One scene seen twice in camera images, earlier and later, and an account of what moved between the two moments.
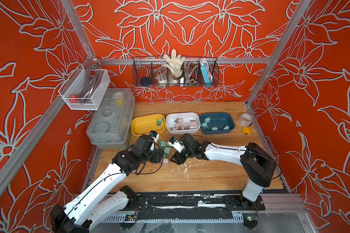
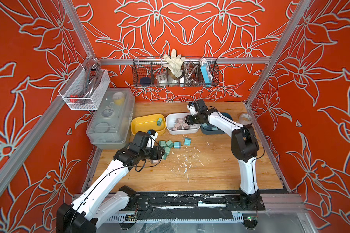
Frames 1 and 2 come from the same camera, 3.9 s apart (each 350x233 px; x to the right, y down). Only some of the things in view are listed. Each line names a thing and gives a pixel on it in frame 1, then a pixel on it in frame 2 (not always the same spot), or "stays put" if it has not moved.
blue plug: [204, 125] stays put
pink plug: [185, 125] stays put
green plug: [159, 122] stays put
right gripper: [176, 158] to [189, 121]
